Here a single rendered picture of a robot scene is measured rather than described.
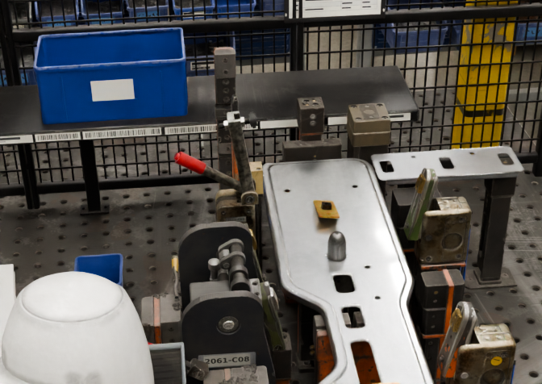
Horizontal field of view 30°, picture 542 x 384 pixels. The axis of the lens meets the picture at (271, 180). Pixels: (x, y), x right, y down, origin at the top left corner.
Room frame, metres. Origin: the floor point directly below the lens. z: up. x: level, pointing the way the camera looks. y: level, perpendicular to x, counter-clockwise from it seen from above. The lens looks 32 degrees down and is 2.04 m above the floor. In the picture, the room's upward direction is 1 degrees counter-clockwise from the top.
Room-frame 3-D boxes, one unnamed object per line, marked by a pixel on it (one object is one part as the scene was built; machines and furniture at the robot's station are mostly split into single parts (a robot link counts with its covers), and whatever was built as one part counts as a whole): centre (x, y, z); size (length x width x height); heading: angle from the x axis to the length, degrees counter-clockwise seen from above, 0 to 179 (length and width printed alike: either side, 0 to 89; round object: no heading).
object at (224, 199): (1.52, 0.06, 0.88); 0.07 x 0.06 x 0.35; 96
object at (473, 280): (1.72, -0.46, 0.84); 0.11 x 0.06 x 0.29; 96
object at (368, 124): (1.82, -0.20, 0.88); 0.08 x 0.08 x 0.36; 6
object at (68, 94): (1.93, 0.33, 1.10); 0.30 x 0.17 x 0.13; 97
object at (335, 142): (1.80, -0.09, 0.85); 0.12 x 0.03 x 0.30; 96
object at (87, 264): (1.65, 0.35, 0.74); 0.11 x 0.10 x 0.09; 6
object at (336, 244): (1.41, -0.11, 1.02); 0.03 x 0.03 x 0.07
